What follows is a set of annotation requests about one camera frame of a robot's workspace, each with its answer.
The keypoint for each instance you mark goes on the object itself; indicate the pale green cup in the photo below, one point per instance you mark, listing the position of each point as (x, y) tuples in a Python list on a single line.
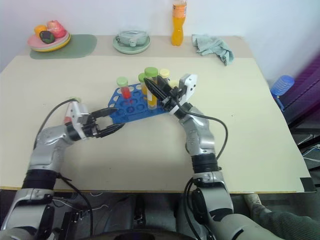
[(131, 37)]

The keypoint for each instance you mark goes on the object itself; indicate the blue test tube rack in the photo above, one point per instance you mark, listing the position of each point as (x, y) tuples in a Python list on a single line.
[(132, 107)]

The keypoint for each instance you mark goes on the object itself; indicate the black table corner bracket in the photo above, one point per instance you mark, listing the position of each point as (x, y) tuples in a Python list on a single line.
[(308, 185)]

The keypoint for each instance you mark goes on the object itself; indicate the pink red apple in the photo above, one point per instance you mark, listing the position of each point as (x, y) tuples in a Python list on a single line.
[(57, 28)]

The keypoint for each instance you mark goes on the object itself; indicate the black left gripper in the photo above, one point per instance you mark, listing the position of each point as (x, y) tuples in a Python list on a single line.
[(88, 126)]

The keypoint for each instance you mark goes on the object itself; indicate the tall yellow tube green cap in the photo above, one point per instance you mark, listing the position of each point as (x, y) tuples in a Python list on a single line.
[(151, 72)]

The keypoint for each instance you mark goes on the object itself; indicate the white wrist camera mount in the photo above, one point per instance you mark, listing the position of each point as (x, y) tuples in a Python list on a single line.
[(189, 85), (76, 116)]

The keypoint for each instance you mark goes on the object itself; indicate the black metal frame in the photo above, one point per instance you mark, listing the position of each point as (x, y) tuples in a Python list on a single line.
[(300, 117)]

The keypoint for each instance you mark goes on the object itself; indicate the test tube pale yellow cap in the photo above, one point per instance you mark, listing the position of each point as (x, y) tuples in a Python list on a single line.
[(164, 73), (173, 83)]

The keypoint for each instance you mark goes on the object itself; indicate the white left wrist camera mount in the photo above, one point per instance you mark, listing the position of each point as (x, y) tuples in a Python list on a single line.
[(76, 116)]

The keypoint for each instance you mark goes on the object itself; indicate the short yellow tube green cap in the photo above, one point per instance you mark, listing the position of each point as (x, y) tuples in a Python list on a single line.
[(143, 86)]

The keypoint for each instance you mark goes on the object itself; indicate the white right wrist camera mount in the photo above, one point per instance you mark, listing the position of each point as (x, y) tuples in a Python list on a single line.
[(189, 85)]

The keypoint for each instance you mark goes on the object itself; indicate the yellow plate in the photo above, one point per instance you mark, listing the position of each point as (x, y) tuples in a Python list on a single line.
[(60, 46)]

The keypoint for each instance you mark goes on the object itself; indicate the black box under table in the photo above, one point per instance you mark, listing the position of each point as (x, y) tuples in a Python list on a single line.
[(75, 222)]

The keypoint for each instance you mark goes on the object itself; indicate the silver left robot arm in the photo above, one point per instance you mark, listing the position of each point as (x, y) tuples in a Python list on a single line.
[(42, 152)]

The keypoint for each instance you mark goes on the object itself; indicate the light green cloth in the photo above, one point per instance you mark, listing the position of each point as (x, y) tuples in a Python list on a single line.
[(212, 46)]

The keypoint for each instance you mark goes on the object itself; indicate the pale green saucer plate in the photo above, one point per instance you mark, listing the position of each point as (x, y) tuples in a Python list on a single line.
[(120, 47)]

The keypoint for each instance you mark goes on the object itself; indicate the blue ribbed water jug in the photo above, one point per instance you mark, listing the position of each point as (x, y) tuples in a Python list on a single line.
[(282, 85)]

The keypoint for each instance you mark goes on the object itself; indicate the orange juice bottle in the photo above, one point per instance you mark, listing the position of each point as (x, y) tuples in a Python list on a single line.
[(178, 30)]

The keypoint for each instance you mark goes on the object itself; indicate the pink plate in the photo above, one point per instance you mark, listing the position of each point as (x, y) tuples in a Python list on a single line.
[(33, 41)]

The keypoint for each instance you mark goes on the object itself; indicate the dark green avocado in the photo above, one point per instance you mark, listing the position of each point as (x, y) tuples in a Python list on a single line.
[(47, 37)]

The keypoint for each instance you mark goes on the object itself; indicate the green placemat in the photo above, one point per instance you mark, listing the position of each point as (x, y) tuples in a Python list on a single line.
[(80, 47)]

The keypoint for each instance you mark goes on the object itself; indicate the orange fruit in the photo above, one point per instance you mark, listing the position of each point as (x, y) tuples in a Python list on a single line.
[(39, 28)]

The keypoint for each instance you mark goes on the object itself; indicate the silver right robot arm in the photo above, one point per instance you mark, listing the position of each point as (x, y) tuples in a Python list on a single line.
[(200, 140)]

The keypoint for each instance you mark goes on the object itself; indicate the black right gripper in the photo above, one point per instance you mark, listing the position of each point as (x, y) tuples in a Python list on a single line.
[(175, 97)]

